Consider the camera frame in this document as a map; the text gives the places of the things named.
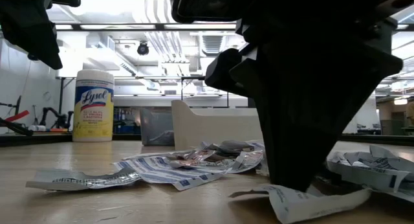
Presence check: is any yellow Lysol wipes canister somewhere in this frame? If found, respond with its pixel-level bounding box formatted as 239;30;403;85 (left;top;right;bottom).
72;68;115;142

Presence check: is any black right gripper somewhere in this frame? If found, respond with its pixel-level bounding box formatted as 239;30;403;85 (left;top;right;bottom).
205;0;414;186

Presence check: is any blue storage shelf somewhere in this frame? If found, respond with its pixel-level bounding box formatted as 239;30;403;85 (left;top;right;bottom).
113;106;142;135

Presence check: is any blue striped white packet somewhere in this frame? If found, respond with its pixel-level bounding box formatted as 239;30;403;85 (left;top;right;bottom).
113;155;228;192

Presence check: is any smoky translucent plastic bin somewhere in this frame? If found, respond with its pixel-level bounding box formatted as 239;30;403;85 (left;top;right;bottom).
139;106;175;146

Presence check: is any black ceiling spotlight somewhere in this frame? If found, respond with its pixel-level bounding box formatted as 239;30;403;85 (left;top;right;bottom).
136;42;150;56

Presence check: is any silver foil packet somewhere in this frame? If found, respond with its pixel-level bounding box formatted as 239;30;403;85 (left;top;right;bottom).
25;168;142;192

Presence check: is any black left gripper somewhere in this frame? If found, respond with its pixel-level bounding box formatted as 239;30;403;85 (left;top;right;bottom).
0;0;82;71

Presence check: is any white plastic bin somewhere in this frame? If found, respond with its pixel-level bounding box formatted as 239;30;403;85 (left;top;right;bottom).
170;100;265;151

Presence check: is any red printed white packet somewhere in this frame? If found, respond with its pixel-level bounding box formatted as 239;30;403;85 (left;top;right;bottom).
226;148;265;174
168;149;216;169

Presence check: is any red handled tool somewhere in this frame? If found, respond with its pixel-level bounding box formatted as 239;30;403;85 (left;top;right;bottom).
0;109;33;137

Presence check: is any small white printed packet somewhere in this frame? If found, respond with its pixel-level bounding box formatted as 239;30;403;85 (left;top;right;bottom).
368;144;414;166
213;139;259;152
326;151;414;202
228;184;372;224

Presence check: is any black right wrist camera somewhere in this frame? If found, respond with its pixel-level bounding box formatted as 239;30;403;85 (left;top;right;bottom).
169;0;246;24

